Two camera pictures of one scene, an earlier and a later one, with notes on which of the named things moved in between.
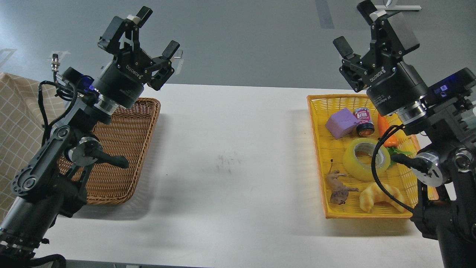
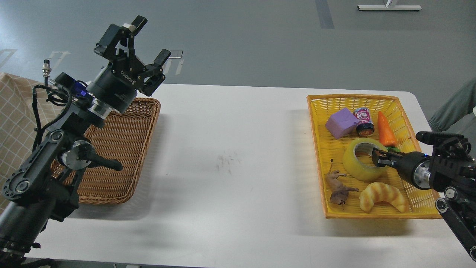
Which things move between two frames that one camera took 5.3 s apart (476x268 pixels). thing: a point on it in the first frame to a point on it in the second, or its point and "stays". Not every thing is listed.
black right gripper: [394, 87] to [414, 165]
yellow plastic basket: [346, 128] stays
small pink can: [365, 127] stays
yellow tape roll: [357, 171] stays
